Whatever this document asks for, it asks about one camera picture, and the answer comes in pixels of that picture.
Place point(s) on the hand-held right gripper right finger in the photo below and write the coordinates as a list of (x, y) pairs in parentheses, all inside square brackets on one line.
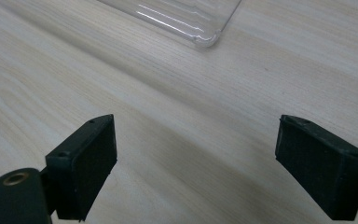
[(320, 168)]

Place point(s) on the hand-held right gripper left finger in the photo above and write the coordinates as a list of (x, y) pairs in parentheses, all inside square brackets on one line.
[(84, 168)]

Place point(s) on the clear plastic tray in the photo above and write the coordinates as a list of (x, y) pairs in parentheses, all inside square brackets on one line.
[(183, 18)]

